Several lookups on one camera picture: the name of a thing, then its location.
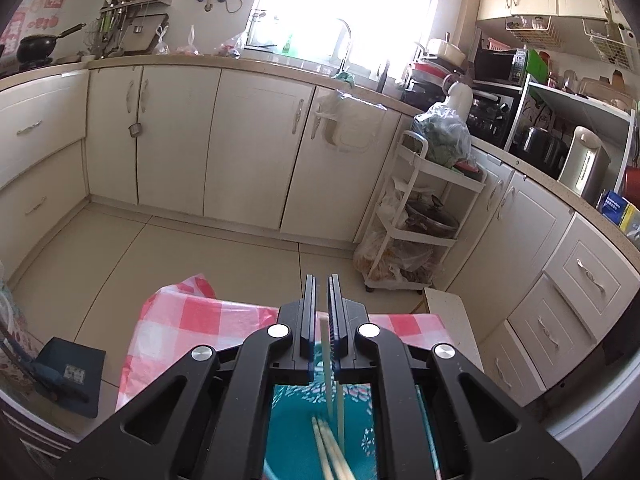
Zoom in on cream lower cabinets long run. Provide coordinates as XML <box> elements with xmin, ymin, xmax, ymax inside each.
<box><xmin>440</xmin><ymin>137</ymin><xmax>640</xmax><ymax>407</ymax></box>

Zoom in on green cutting board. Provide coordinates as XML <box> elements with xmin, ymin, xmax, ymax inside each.
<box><xmin>527</xmin><ymin>48</ymin><xmax>552</xmax><ymax>84</ymax></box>

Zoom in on plastic bags of groceries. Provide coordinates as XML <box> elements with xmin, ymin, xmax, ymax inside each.
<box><xmin>353</xmin><ymin>231</ymin><xmax>445</xmax><ymax>287</ymax></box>

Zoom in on chrome sink faucet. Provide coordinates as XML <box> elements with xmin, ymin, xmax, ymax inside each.
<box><xmin>331</xmin><ymin>18</ymin><xmax>354</xmax><ymax>74</ymax></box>

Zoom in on white plastic bag on door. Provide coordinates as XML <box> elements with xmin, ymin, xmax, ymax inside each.
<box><xmin>311</xmin><ymin>88</ymin><xmax>387</xmax><ymax>154</ymax></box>

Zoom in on hanging wire basket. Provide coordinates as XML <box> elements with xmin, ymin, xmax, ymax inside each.
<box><xmin>504</xmin><ymin>15</ymin><xmax>559</xmax><ymax>51</ymax></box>
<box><xmin>582</xmin><ymin>17</ymin><xmax>640</xmax><ymax>69</ymax></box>

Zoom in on dark blue dustpan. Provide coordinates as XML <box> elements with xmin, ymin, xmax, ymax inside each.
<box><xmin>36</xmin><ymin>337</ymin><xmax>108</xmax><ymax>419</ymax></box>

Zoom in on pale wooden chopstick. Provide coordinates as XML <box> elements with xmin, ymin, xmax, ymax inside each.
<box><xmin>318</xmin><ymin>417</ymin><xmax>357</xmax><ymax>480</ymax></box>
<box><xmin>311</xmin><ymin>416</ymin><xmax>335</xmax><ymax>480</ymax></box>

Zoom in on teal perforated plastic basket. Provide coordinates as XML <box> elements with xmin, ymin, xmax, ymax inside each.
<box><xmin>262</xmin><ymin>342</ymin><xmax>437</xmax><ymax>480</ymax></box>

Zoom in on pink white checkered tablecloth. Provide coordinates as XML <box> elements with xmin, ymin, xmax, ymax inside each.
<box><xmin>116</xmin><ymin>273</ymin><xmax>449</xmax><ymax>413</ymax></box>

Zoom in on dark cutting board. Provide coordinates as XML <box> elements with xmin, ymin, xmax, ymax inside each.
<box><xmin>130</xmin><ymin>13</ymin><xmax>169</xmax><ymax>54</ymax></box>

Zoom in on clear plastic bag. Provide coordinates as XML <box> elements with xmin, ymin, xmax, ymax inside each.
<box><xmin>152</xmin><ymin>25</ymin><xmax>172</xmax><ymax>56</ymax></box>
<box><xmin>176</xmin><ymin>25</ymin><xmax>205</xmax><ymax>57</ymax></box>
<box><xmin>210</xmin><ymin>31</ymin><xmax>248</xmax><ymax>59</ymax></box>

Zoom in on white thermos jug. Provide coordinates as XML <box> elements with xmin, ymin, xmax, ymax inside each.
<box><xmin>446</xmin><ymin>82</ymin><xmax>474</xmax><ymax>122</ymax></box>

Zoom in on black toaster oven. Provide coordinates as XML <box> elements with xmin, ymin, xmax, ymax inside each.
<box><xmin>466</xmin><ymin>85</ymin><xmax>524</xmax><ymax>144</ymax></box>

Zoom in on black wok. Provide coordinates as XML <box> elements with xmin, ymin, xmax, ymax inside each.
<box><xmin>16</xmin><ymin>22</ymin><xmax>87</xmax><ymax>66</ymax></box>

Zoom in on kitchen window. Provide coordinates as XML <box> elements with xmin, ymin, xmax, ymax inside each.
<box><xmin>246</xmin><ymin>0</ymin><xmax>442</xmax><ymax>79</ymax></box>

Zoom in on cream lower cabinets with drawers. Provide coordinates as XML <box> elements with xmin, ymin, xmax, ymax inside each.
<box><xmin>0</xmin><ymin>69</ymin><xmax>92</xmax><ymax>281</ymax></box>

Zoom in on plastic bag of greens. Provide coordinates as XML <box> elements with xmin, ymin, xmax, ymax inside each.
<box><xmin>410</xmin><ymin>101</ymin><xmax>474</xmax><ymax>169</ymax></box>

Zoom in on grey sliding door frame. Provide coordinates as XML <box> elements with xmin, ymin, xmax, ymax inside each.
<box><xmin>0</xmin><ymin>394</ymin><xmax>103</xmax><ymax>463</ymax></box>

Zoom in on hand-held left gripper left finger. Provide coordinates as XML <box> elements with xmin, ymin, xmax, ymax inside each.
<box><xmin>55</xmin><ymin>274</ymin><xmax>318</xmax><ymax>480</ymax></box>

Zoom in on cream lower cabinet doors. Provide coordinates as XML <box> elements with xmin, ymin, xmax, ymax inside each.
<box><xmin>86</xmin><ymin>57</ymin><xmax>417</xmax><ymax>249</ymax></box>

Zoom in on blue box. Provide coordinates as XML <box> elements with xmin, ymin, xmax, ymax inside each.
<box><xmin>596</xmin><ymin>189</ymin><xmax>640</xmax><ymax>237</ymax></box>

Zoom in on white board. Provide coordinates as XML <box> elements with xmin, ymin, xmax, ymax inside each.
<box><xmin>423</xmin><ymin>287</ymin><xmax>484</xmax><ymax>372</ymax></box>

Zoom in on white electric water boiler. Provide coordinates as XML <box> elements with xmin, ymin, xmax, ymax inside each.
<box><xmin>556</xmin><ymin>125</ymin><xmax>612</xmax><ymax>199</ymax></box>

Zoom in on white rolling cart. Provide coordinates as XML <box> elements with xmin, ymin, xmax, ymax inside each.
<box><xmin>356</xmin><ymin>130</ymin><xmax>489</xmax><ymax>294</ymax></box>

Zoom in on white lidded pot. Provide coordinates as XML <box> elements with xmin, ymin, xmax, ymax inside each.
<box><xmin>426</xmin><ymin>37</ymin><xmax>467</xmax><ymax>67</ymax></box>

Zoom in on black microwave oven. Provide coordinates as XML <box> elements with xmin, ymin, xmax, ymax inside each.
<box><xmin>472</xmin><ymin>47</ymin><xmax>529</xmax><ymax>86</ymax></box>

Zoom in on pot with glass lid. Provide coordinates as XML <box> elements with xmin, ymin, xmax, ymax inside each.
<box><xmin>404</xmin><ymin>194</ymin><xmax>461</xmax><ymax>239</ymax></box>

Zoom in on white counter shelf rack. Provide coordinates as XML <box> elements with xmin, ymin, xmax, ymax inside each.
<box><xmin>504</xmin><ymin>82</ymin><xmax>637</xmax><ymax>197</ymax></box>

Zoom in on red wall sticker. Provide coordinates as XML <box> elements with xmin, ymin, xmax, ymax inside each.
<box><xmin>0</xmin><ymin>0</ymin><xmax>67</xmax><ymax>47</ymax></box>

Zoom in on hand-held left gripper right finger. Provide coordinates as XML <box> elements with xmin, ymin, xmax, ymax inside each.
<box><xmin>327</xmin><ymin>274</ymin><xmax>583</xmax><ymax>480</ymax></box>

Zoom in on wall utensil rack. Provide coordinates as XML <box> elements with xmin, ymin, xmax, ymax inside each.
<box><xmin>96</xmin><ymin>0</ymin><xmax>177</xmax><ymax>57</ymax></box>

